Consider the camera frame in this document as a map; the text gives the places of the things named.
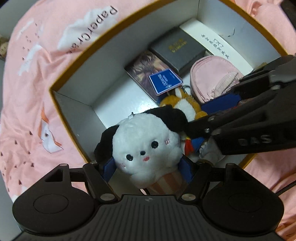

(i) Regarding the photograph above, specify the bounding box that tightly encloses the white box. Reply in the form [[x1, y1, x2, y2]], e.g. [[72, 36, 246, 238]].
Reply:
[[180, 19, 253, 75]]

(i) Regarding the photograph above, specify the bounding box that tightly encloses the white striped plush puppy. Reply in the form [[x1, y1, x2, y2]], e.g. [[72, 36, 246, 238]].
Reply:
[[94, 105, 188, 195]]

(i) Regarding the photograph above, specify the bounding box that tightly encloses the pink zip pouch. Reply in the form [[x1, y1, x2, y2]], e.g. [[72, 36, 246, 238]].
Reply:
[[190, 56, 243, 103]]

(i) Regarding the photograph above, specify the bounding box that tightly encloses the orange white fox plush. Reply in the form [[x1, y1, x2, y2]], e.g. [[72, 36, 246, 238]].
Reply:
[[159, 87, 208, 122]]

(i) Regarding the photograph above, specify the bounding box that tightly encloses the blue card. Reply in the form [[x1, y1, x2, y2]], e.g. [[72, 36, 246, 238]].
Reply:
[[149, 69, 183, 96]]

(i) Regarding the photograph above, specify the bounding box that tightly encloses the black square gift box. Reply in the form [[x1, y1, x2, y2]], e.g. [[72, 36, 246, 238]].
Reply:
[[149, 27, 206, 76]]

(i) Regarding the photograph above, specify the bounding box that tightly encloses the illustrated dark card box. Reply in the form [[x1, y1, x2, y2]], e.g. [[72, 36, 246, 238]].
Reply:
[[125, 50, 169, 104]]

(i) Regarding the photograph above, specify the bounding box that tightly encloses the orange cardboard box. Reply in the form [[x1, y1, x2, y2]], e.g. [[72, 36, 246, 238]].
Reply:
[[50, 1, 287, 163]]

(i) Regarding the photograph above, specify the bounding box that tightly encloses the pink cloud-print duvet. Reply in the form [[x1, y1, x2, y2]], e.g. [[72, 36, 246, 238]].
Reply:
[[1, 1, 284, 240]]

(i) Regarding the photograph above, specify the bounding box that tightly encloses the black cable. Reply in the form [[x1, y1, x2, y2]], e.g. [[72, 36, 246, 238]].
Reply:
[[276, 182, 296, 196]]

